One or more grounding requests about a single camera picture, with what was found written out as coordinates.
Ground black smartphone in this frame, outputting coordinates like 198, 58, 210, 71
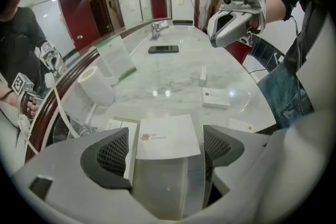
148, 45, 180, 55

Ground glass tumbler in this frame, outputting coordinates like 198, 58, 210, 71
52, 112, 98, 145

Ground large wall mirror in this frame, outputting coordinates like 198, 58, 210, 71
0, 0, 174, 161

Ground white hanging bathrobe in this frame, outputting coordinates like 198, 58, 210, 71
198, 0, 213, 31

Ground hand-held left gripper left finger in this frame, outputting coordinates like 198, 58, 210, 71
14, 127, 158, 218

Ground person's right hand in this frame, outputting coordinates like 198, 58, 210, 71
249, 15, 263, 32

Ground person's right forearm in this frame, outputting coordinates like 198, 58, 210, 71
265, 0, 288, 25

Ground white rectangular packet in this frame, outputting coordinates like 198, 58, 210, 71
198, 66, 207, 87
106, 118, 123, 131

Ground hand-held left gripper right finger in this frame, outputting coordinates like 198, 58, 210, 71
202, 125, 272, 209

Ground person's blue jeans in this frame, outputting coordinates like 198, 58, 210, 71
257, 61, 314, 129

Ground white toilet paper roll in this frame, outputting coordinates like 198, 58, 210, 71
76, 65, 116, 107

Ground chrome faucet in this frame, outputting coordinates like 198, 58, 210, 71
149, 21, 170, 41

